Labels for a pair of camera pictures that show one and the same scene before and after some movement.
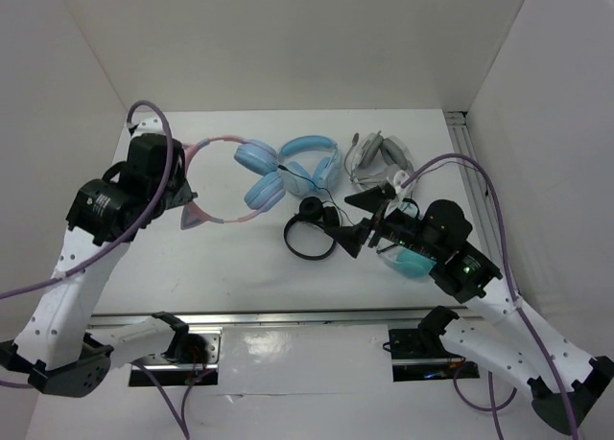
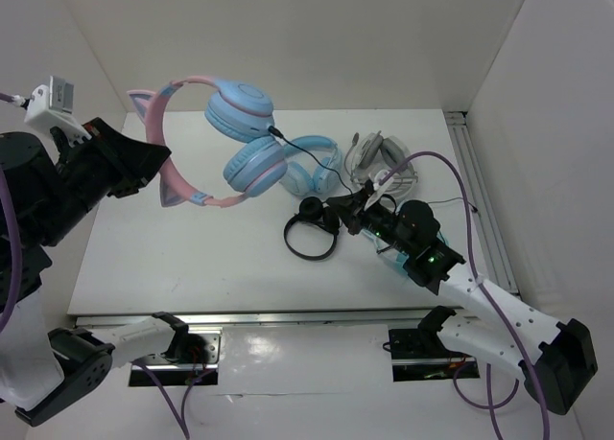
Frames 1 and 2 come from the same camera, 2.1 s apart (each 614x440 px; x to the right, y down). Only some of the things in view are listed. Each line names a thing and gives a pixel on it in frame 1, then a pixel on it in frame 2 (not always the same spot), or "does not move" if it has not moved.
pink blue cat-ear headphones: [265, 189] → [253, 166]
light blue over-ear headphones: [310, 163] does not move
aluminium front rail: [272, 317] does not move
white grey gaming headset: [368, 157] does not move
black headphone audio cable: [318, 188] → [280, 135]
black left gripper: [184, 193] → [137, 161]
